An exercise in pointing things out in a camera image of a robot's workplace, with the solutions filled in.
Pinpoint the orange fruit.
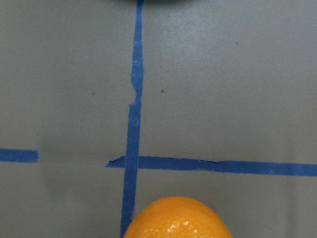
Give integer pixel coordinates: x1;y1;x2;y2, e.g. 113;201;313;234
124;196;233;238

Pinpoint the mint green plate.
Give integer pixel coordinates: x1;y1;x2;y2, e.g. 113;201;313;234
123;0;191;5

